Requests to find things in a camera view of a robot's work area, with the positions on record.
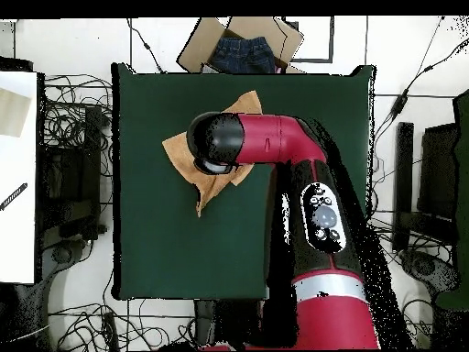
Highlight brown cardboard box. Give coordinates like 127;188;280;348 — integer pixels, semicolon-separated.
176;16;305;74

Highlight black striped strip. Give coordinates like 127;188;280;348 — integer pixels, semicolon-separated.
0;181;29;212

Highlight black equipment base with cables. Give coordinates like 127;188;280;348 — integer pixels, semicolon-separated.
398;248;462;296

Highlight black cable with power brick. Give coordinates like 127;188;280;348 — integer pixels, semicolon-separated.
369;16;469;148

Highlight blue denim jeans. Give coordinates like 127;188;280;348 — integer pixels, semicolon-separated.
210;36;278;74

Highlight dark green table cloth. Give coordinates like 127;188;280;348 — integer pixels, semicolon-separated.
110;62;376;302

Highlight grey stand base with cables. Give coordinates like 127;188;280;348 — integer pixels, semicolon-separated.
43;237;94;272

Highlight black equipment rack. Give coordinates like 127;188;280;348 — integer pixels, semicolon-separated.
36;105;107;241

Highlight tan terry towel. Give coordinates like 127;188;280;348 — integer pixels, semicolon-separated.
161;90;264;218

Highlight black upright bar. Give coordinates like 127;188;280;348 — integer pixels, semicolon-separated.
392;122;415;252

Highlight beige block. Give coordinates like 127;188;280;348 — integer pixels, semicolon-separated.
0;87;31;138

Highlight white table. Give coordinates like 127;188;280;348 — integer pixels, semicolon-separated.
0;71;39;285

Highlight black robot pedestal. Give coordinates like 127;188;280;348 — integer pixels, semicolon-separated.
193;298;267;351

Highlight black flat panel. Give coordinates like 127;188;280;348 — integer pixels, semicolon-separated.
417;122;461;221

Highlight thin black cable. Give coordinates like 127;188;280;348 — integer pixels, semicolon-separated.
125;17;166;74

